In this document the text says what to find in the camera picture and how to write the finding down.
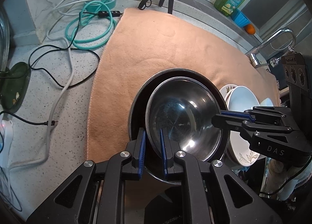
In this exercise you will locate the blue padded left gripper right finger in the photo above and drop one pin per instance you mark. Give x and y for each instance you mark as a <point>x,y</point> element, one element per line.
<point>163,154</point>

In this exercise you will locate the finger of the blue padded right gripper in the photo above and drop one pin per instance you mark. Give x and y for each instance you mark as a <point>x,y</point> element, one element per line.
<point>231,123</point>
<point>242,115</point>

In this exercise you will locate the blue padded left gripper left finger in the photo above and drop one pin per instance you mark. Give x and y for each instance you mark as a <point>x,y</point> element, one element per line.
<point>140,152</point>

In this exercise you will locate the white small bowl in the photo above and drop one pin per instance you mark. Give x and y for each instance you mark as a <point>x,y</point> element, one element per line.
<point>241,99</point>

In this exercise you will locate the red steel bowl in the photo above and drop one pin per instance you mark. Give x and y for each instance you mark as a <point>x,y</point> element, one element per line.
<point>136,120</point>

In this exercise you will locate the white plate gold floral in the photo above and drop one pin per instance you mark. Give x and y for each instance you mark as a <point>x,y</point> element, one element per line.
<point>238,147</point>

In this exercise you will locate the large stainless steel bowl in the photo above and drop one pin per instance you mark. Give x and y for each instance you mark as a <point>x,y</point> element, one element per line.
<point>184,107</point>

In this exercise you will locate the gloved right hand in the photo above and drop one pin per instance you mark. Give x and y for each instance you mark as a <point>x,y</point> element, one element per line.
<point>278,174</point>

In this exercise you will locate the orange fruit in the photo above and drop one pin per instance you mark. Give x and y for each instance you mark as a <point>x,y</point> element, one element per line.
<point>250,29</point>

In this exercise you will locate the blue cup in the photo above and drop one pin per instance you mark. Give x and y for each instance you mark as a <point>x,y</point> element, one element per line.
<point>239,18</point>

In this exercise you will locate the orange cloth mat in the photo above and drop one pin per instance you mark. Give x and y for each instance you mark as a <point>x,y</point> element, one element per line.
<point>145,43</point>

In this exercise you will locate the dark green dish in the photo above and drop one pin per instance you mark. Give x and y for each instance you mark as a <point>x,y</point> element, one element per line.
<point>14,84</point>

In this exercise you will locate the teal round power strip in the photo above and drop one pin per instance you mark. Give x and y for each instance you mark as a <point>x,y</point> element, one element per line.
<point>102,5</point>

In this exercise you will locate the steel pot lid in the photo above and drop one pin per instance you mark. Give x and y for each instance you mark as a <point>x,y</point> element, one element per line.
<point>5,38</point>

